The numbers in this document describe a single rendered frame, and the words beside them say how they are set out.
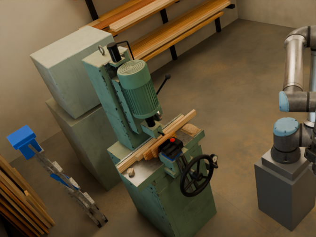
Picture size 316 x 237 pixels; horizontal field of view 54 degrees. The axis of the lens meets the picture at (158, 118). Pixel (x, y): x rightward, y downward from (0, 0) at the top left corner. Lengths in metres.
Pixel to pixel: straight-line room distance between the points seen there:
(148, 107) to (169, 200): 0.70
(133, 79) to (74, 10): 2.44
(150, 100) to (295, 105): 0.79
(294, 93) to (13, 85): 3.20
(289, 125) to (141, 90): 0.95
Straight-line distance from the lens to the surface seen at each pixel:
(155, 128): 1.96
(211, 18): 4.69
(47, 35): 3.95
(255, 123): 3.47
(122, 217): 2.98
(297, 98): 1.45
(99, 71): 1.88
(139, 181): 1.92
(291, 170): 2.19
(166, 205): 2.19
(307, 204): 2.65
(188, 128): 2.11
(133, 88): 1.73
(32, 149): 2.31
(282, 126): 2.09
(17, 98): 4.03
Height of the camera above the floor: 2.29
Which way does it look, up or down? 37 degrees down
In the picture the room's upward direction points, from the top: 19 degrees counter-clockwise
